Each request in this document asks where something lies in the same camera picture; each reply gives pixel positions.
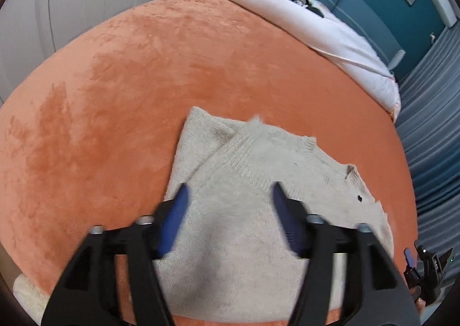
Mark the orange plush blanket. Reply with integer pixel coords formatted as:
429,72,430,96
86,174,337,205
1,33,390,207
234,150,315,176
0,0,419,326

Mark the white fluffy rug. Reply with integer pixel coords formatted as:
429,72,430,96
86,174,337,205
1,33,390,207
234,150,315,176
12,273,51,326

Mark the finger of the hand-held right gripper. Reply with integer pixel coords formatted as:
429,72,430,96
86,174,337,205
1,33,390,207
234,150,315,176
404,247,418,270

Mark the beige knit sweater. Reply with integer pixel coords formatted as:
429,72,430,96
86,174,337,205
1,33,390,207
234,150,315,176
152,106,395,323

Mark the pale pink duvet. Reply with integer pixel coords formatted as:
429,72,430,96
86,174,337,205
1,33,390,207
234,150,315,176
191,0,402,122

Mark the person's right hand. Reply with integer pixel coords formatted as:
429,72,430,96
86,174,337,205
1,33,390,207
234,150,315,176
410,286,428,313

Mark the grey blue curtain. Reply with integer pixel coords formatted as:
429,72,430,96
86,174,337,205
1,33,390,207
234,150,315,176
394,20,460,276

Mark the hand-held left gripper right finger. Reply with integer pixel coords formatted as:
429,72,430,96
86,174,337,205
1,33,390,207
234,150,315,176
272,182,422,326

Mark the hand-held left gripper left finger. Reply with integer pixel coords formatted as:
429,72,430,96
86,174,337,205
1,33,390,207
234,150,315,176
41,183,189,326

